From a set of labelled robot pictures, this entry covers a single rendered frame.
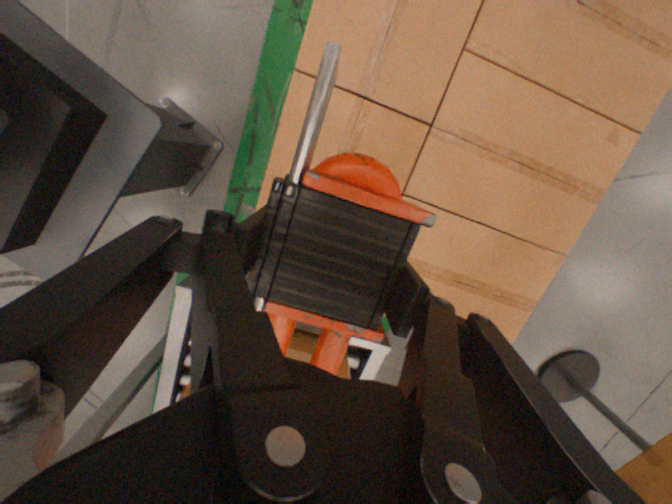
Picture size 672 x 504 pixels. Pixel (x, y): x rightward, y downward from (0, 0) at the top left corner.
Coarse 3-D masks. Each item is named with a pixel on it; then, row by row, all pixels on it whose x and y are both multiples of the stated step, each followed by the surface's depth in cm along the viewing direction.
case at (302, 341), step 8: (296, 328) 95; (296, 336) 91; (304, 336) 92; (312, 336) 94; (296, 344) 87; (304, 344) 89; (312, 344) 90; (304, 352) 85; (312, 352) 87; (344, 360) 89; (344, 368) 86; (344, 376) 82; (184, 392) 58
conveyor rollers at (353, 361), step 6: (348, 354) 102; (354, 354) 103; (186, 360) 98; (348, 360) 101; (354, 360) 101; (354, 366) 101; (186, 372) 103; (186, 378) 101; (180, 384) 101; (186, 384) 101; (180, 390) 105
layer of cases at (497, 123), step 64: (320, 0) 68; (384, 0) 68; (448, 0) 69; (512, 0) 69; (576, 0) 69; (640, 0) 70; (384, 64) 73; (448, 64) 73; (512, 64) 74; (576, 64) 74; (640, 64) 74; (384, 128) 77; (448, 128) 78; (512, 128) 79; (576, 128) 79; (640, 128) 80; (448, 192) 83; (512, 192) 84; (576, 192) 85; (448, 256) 90; (512, 256) 90; (512, 320) 98
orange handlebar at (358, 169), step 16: (336, 160) 15; (352, 160) 15; (368, 160) 16; (336, 176) 15; (352, 176) 15; (368, 176) 15; (384, 176) 16; (384, 192) 16; (400, 192) 16; (272, 320) 18; (288, 320) 18; (288, 336) 19; (320, 336) 19; (336, 336) 18; (320, 352) 19; (336, 352) 19; (336, 368) 20
